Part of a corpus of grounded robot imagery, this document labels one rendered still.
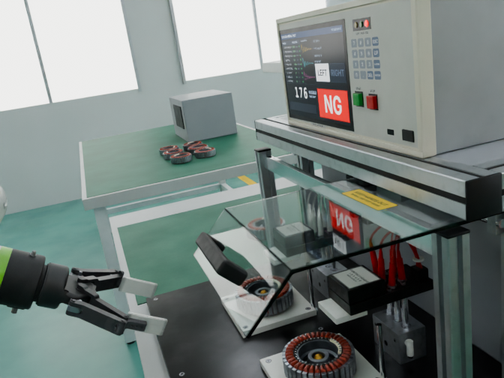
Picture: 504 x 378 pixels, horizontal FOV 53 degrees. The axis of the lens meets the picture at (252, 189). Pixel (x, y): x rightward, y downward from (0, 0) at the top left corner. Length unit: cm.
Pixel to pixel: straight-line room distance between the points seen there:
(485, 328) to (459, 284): 26
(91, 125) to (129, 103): 44
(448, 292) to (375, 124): 26
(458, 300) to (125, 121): 493
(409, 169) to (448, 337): 20
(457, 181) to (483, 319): 35
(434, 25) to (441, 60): 4
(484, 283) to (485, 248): 6
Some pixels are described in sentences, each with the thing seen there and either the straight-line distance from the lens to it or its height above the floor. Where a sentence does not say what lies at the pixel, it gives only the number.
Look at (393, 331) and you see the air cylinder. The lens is 85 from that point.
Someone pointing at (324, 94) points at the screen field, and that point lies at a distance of 88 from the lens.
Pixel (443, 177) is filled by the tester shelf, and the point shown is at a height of 111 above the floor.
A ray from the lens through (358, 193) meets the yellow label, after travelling 71.
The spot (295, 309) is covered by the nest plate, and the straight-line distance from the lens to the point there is 101.
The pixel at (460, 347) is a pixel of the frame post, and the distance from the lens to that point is 68.
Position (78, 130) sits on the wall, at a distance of 539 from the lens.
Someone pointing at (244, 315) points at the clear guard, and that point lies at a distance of 54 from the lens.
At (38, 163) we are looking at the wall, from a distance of 545.
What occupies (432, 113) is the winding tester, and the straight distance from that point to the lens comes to 67.
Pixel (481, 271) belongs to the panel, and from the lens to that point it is 85.
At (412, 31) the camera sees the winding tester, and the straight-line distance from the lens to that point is 65.
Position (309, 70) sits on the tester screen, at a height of 122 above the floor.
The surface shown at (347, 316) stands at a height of 88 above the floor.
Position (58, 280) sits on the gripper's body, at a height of 95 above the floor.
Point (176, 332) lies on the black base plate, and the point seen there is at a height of 77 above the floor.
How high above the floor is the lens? 128
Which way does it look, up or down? 16 degrees down
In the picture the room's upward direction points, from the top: 8 degrees counter-clockwise
